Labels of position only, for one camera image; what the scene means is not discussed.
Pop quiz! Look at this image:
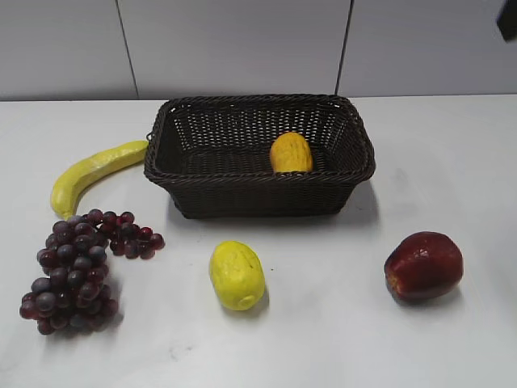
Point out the black woven basket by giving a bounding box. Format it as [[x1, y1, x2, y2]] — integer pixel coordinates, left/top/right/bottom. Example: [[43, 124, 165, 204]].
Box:
[[145, 94, 376, 219]]

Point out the yellow lemon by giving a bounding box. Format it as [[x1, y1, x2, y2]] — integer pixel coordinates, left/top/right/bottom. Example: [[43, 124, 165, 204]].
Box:
[[209, 241, 266, 311]]

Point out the black object at top right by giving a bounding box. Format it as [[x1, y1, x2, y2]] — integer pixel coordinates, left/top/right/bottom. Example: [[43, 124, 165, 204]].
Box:
[[497, 0, 517, 42]]

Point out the yellow orange mango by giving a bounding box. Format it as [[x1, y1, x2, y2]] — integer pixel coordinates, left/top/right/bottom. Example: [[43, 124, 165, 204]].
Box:
[[270, 132, 313, 173]]

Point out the dark red apple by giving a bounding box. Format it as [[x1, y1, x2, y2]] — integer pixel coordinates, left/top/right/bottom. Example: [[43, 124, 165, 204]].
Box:
[[384, 231, 464, 302]]

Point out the purple grape bunch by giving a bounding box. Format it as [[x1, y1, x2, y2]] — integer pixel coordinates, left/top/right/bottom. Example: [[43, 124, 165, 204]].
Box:
[[19, 209, 165, 335]]

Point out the yellow banana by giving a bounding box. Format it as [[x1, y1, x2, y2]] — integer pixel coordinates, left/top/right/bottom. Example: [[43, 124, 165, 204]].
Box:
[[50, 140, 149, 220]]

